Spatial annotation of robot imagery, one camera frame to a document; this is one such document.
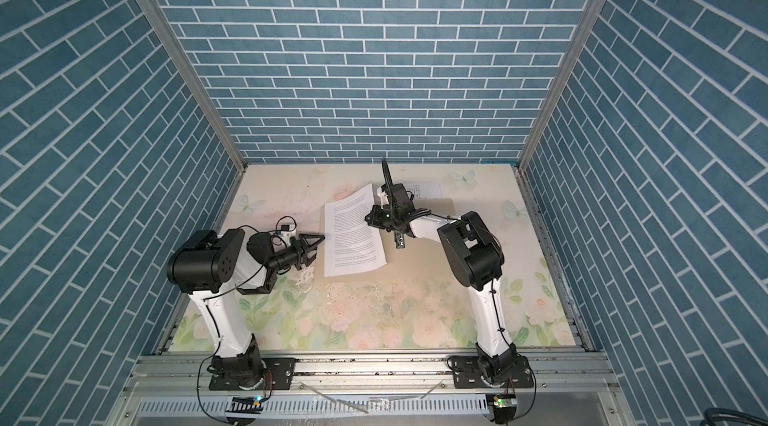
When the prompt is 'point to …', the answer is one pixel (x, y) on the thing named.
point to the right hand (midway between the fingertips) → (362, 215)
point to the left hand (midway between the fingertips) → (323, 244)
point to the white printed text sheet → (351, 243)
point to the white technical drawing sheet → (425, 189)
